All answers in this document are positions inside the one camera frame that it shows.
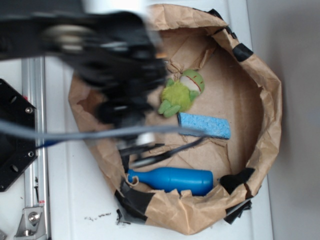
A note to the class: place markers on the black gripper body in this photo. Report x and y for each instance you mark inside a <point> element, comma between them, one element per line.
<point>125,71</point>

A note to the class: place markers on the green plush frog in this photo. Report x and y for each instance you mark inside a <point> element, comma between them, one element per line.
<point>179,95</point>

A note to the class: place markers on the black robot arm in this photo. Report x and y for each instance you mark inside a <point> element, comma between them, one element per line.
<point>36,35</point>

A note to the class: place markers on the blue sponge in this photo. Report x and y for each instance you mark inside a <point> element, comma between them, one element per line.
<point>212,126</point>

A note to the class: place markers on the blue plastic bottle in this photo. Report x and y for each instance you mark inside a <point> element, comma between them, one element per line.
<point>199,182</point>

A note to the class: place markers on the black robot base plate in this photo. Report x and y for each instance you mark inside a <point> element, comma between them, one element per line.
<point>16,154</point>

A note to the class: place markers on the aluminium rail frame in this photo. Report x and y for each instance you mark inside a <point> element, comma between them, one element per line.
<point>35,223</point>

